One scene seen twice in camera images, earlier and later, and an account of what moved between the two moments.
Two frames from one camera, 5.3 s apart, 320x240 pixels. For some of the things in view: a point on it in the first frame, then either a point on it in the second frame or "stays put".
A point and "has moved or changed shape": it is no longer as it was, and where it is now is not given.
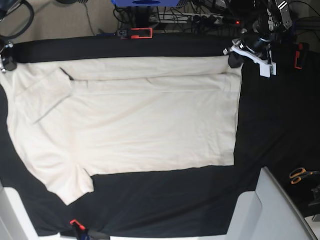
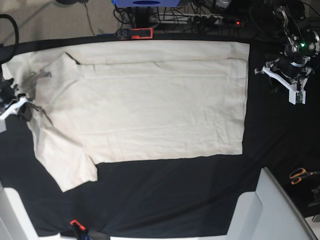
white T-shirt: (75, 118) has moved or changed shape
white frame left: (15, 222) stays put
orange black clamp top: (136, 33) stays put
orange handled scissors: (297, 174) stays put
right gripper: (259, 51) → (292, 76)
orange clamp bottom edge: (81, 227) stays put
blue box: (145, 3) stays put
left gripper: (10, 66) → (10, 101)
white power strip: (187, 18) stays put
